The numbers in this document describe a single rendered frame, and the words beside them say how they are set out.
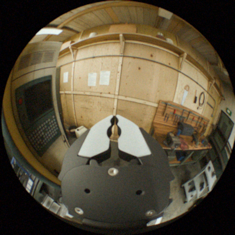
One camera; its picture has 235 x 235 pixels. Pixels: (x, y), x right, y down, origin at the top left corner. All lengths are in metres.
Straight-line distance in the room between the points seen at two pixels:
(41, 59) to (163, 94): 1.91
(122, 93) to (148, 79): 0.59
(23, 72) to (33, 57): 0.15
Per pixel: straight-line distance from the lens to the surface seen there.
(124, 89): 1.56
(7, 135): 0.34
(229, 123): 3.65
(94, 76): 1.77
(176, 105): 1.74
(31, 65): 0.82
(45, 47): 0.89
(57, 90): 2.62
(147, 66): 1.57
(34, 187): 1.17
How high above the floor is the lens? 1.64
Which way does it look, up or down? 29 degrees down
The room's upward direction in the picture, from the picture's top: 8 degrees clockwise
